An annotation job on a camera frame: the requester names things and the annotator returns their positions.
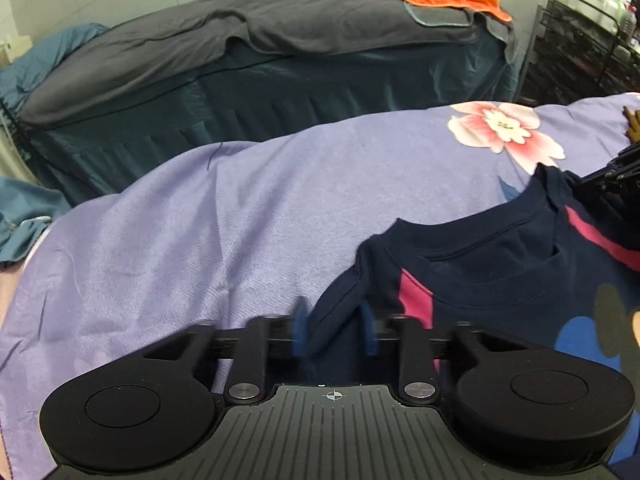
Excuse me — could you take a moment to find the navy Mickey Mouse sweatshirt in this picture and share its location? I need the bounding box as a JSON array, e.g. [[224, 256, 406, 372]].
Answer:
[[305, 166, 639, 479]]

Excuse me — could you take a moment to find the brown folded garment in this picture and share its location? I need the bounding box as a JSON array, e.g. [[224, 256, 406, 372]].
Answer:
[[623, 107, 640, 144]]

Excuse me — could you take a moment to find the purple floral bed sheet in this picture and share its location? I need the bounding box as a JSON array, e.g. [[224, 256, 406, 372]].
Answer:
[[1, 92, 639, 479]]

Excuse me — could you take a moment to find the blue teal bedding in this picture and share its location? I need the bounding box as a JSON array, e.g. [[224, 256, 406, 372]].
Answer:
[[1, 23, 107, 268]]

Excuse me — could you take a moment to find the dark teal bed cover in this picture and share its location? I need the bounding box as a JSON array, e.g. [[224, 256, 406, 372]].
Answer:
[[23, 32, 518, 205]]

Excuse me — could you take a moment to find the grey blanket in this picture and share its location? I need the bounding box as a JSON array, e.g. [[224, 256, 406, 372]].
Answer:
[[22, 0, 516, 127]]

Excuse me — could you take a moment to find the black wire rack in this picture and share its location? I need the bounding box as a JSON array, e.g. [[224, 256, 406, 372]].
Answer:
[[516, 0, 639, 106]]

